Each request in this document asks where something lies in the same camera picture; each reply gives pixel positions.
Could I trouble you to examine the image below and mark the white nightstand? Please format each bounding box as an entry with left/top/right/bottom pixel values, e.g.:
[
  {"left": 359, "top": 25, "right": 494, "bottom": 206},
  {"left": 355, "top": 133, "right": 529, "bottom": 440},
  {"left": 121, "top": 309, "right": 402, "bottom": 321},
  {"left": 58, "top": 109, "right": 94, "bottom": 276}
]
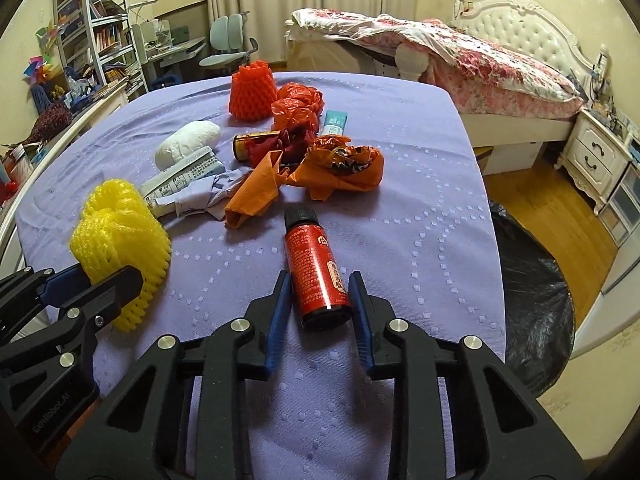
[{"left": 554, "top": 110, "right": 631, "bottom": 216}]

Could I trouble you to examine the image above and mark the orange red foam net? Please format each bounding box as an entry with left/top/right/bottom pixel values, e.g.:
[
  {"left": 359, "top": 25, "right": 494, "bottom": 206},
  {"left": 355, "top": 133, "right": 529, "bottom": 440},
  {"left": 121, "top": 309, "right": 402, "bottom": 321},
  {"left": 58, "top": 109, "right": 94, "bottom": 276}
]
[{"left": 228, "top": 60, "right": 278, "bottom": 122}]

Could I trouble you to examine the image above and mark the orange printed plastic bag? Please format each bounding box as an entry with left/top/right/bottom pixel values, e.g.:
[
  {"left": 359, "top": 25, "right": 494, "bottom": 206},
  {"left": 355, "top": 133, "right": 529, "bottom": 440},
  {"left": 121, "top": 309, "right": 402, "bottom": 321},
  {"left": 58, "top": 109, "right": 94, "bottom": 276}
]
[{"left": 286, "top": 134, "right": 385, "bottom": 202}]

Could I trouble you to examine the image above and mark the pink floral duvet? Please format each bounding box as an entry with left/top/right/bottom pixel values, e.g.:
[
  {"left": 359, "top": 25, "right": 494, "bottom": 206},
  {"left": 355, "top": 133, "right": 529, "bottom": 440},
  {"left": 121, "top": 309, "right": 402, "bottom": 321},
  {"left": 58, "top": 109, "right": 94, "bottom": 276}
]
[{"left": 285, "top": 9, "right": 584, "bottom": 119}]

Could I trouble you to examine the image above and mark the dark red wrapper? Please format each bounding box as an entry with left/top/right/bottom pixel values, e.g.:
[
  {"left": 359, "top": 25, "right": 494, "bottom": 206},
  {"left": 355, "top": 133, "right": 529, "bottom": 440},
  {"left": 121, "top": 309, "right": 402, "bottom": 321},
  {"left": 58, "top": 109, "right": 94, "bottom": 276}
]
[{"left": 248, "top": 126, "right": 317, "bottom": 168}]

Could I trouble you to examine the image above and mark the grey study desk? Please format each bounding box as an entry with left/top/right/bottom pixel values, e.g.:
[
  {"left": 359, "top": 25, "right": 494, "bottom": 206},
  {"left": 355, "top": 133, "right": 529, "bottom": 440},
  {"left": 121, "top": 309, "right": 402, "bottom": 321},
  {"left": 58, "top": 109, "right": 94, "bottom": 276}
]
[{"left": 131, "top": 21, "right": 206, "bottom": 89}]

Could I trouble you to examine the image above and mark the white printed box package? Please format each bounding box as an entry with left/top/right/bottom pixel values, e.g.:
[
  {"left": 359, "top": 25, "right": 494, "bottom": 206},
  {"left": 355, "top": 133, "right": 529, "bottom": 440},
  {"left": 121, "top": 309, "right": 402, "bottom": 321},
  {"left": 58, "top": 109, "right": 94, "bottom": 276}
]
[{"left": 139, "top": 146, "right": 226, "bottom": 206}]

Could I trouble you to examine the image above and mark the lilac tablecloth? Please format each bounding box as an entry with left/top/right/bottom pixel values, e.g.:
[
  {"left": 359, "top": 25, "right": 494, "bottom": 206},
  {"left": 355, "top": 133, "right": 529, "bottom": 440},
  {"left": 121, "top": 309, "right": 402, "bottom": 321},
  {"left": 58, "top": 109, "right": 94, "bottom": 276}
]
[{"left": 14, "top": 70, "right": 508, "bottom": 480}]

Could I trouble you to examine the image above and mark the translucent drawer unit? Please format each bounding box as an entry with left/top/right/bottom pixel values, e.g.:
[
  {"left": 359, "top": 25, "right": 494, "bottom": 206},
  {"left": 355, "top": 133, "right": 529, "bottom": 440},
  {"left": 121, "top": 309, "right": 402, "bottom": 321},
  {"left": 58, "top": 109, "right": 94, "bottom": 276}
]
[{"left": 599, "top": 162, "right": 640, "bottom": 247}]

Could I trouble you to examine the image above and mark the yellow black can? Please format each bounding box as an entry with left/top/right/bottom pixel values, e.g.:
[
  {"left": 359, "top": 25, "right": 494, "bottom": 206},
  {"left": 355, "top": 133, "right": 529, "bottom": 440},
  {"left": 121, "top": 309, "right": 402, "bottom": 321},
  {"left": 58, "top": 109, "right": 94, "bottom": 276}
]
[{"left": 232, "top": 130, "right": 279, "bottom": 162}]

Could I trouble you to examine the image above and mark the red orange plastic bag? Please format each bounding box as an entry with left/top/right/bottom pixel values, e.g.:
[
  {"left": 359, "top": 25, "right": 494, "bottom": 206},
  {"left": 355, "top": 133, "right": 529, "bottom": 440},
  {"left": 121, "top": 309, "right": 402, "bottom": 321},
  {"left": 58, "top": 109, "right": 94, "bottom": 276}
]
[{"left": 271, "top": 82, "right": 324, "bottom": 134}]

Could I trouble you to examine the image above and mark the yellow foam fruit net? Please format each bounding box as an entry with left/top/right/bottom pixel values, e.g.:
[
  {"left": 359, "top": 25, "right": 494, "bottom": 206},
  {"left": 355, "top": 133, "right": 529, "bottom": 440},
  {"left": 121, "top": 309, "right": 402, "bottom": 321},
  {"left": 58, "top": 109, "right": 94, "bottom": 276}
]
[{"left": 70, "top": 179, "right": 171, "bottom": 333}]

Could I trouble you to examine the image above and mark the black trash bin bag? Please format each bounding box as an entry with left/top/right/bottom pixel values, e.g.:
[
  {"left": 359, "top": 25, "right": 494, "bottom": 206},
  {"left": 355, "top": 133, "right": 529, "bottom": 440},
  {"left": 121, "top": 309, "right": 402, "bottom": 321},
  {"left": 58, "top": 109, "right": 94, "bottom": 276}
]
[{"left": 489, "top": 202, "right": 576, "bottom": 396}]

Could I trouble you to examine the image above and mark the white bed frame headboard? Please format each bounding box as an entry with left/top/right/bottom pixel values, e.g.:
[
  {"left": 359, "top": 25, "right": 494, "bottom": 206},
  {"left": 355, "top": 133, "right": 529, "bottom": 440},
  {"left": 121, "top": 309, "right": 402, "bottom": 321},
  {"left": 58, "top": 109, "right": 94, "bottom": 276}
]
[{"left": 285, "top": 0, "right": 592, "bottom": 174}]

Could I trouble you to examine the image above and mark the lilac paper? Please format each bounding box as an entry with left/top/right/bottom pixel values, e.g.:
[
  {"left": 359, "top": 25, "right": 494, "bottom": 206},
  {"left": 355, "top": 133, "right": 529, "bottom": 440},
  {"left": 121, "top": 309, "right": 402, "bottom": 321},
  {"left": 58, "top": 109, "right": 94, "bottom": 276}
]
[{"left": 150, "top": 167, "right": 252, "bottom": 221}]

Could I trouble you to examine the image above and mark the orange paper sheet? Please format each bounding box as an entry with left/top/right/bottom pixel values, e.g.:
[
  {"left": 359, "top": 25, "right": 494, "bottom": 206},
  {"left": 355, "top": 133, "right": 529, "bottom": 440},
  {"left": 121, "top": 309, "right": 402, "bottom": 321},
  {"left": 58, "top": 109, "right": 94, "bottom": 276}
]
[{"left": 224, "top": 151, "right": 288, "bottom": 229}]

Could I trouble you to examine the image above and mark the pale green desk chair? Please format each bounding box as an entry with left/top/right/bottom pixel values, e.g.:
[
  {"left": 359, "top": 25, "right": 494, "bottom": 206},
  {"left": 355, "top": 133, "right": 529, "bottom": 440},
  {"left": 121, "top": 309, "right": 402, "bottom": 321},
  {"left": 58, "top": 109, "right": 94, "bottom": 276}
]
[{"left": 198, "top": 11, "right": 259, "bottom": 74}]

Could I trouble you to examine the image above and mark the red spray can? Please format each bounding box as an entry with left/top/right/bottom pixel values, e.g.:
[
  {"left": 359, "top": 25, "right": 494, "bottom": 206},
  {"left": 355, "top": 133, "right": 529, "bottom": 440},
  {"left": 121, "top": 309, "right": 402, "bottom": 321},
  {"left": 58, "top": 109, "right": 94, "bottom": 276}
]
[{"left": 284, "top": 206, "right": 352, "bottom": 332}]

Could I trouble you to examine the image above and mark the white bookshelf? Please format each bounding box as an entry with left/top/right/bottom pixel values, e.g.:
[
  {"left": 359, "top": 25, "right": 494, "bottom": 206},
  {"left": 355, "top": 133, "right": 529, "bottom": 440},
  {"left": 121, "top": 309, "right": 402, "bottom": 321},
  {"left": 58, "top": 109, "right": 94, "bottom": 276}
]
[{"left": 52, "top": 0, "right": 148, "bottom": 101}]

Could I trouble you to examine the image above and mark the teal white tube box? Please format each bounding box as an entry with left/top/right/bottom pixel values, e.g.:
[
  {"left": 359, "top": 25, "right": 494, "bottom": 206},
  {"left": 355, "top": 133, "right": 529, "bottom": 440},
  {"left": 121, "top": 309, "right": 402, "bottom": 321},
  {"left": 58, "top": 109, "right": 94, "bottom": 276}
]
[{"left": 320, "top": 110, "right": 348, "bottom": 136}]

